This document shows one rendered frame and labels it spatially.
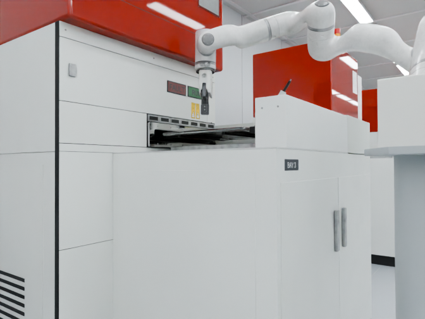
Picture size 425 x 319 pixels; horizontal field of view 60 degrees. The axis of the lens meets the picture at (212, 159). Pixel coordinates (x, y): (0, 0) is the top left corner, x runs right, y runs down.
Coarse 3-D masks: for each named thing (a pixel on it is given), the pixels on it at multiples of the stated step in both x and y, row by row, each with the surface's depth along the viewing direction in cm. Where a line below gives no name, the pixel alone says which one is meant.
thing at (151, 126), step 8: (152, 128) 142; (160, 128) 145; (168, 128) 149; (176, 128) 153; (184, 128) 157; (192, 128) 162; (200, 128) 166; (152, 136) 142; (152, 144) 142; (160, 144) 145; (168, 144) 149; (176, 144) 153; (184, 144) 157; (192, 144) 161; (200, 144) 166; (208, 144) 171
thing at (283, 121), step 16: (272, 96) 98; (288, 96) 97; (256, 112) 101; (272, 112) 98; (288, 112) 97; (304, 112) 106; (320, 112) 116; (256, 128) 101; (272, 128) 98; (288, 128) 97; (304, 128) 106; (320, 128) 116; (336, 128) 130; (256, 144) 101; (272, 144) 98; (288, 144) 97; (304, 144) 106; (320, 144) 116; (336, 144) 129
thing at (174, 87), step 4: (168, 84) 151; (172, 84) 153; (176, 84) 155; (180, 84) 157; (168, 88) 151; (172, 88) 153; (176, 88) 155; (180, 88) 157; (184, 88) 159; (176, 92) 155; (180, 92) 157; (184, 92) 159
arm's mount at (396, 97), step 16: (384, 80) 98; (400, 80) 96; (416, 80) 94; (384, 96) 98; (400, 96) 96; (416, 96) 94; (384, 112) 98; (400, 112) 96; (416, 112) 94; (384, 128) 98; (400, 128) 96; (416, 128) 94; (384, 144) 98; (400, 144) 96; (416, 144) 94
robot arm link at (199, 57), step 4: (204, 28) 144; (196, 32) 146; (200, 32) 144; (196, 36) 146; (196, 40) 146; (196, 44) 145; (196, 48) 145; (196, 52) 145; (196, 56) 146; (200, 56) 144; (204, 56) 144; (208, 56) 144; (212, 56) 145; (196, 60) 146; (200, 60) 144; (204, 60) 144; (208, 60) 144; (212, 60) 145
